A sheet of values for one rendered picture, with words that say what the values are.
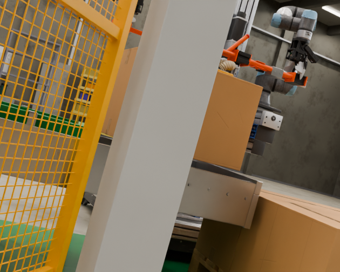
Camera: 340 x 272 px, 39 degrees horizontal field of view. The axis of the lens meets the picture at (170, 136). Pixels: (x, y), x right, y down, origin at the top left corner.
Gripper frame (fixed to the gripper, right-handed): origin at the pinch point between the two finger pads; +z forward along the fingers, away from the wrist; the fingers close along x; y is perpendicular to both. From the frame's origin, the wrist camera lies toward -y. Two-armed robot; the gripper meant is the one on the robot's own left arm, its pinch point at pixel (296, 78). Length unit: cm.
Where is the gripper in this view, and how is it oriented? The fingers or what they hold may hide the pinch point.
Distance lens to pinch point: 258.0
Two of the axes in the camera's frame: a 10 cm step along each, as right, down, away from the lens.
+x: 3.7, 1.1, -9.2
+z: -2.7, 9.6, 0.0
